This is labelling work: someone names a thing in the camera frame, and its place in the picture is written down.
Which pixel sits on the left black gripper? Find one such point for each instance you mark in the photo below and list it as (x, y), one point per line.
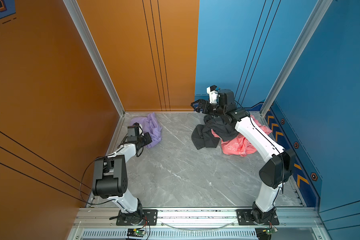
(146, 136)

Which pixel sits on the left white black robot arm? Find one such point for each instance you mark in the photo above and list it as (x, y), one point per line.
(110, 178)

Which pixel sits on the right aluminium corner post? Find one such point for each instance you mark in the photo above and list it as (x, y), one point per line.
(306, 34)

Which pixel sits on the pink patterned cloth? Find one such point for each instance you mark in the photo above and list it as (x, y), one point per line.
(238, 146)

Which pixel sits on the purple cloth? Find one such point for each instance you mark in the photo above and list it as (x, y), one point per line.
(150, 125)

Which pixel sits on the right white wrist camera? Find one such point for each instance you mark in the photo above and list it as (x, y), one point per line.
(212, 91)

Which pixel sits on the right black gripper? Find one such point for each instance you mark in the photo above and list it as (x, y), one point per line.
(202, 103)

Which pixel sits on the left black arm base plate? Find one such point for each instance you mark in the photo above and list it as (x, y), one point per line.
(139, 218)

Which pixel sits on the small right circuit board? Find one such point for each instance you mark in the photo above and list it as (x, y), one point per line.
(270, 231)

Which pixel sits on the aluminium front rail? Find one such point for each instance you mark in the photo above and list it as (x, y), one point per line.
(211, 223)

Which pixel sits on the left aluminium corner post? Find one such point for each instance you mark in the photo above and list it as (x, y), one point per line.
(89, 42)

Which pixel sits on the black cloth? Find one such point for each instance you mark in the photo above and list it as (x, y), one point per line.
(214, 130)

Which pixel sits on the green circuit board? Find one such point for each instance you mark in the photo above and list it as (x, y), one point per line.
(136, 234)

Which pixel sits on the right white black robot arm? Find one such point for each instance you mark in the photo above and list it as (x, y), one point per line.
(279, 162)

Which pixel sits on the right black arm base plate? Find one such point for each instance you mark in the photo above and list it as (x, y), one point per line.
(249, 217)

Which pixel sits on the aluminium corner post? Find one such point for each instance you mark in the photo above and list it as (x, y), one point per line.
(306, 34)
(89, 42)

